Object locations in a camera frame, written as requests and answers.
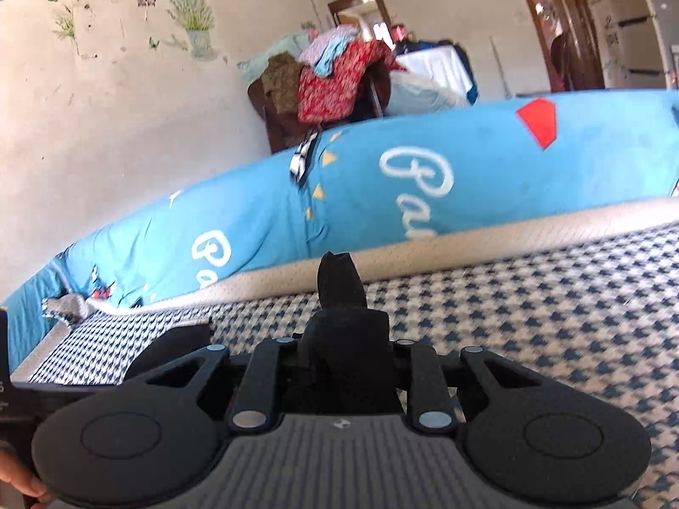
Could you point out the lavender pot wall sticker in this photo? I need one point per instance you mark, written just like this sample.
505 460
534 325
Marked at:
193 21

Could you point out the green plant wall sticker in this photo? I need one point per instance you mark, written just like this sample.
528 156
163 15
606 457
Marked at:
66 24

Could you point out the wooden framed doorway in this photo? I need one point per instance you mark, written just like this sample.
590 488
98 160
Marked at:
334 10

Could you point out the red floral cloth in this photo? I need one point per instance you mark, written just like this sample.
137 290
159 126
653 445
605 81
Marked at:
334 90

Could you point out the cola bottle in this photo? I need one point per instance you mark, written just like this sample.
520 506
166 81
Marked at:
400 34

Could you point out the light blue cloth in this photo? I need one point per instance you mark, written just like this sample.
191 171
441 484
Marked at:
265 53

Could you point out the blue printed quilt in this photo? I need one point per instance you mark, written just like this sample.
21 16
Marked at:
477 169

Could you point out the white tablecloth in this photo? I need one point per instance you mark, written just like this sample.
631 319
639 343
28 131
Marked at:
435 71

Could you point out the wooden door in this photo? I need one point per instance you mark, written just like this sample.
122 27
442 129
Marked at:
578 21

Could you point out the person's left hand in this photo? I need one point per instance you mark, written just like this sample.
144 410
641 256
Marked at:
18 474

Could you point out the houndstooth bed mat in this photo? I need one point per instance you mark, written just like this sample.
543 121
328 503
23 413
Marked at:
530 302

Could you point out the brown patterned cloth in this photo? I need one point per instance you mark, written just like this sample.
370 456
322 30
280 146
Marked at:
281 82

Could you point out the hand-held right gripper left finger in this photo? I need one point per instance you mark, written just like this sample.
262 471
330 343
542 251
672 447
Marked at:
262 376

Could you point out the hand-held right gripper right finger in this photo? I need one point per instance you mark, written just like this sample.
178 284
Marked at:
427 382

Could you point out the grey refrigerator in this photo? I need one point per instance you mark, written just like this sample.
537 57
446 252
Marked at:
636 26

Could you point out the black t-shirt with red print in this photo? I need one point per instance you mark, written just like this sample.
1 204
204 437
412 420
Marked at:
345 339

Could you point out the pile of pastel clothes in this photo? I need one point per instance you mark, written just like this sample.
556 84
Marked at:
331 47

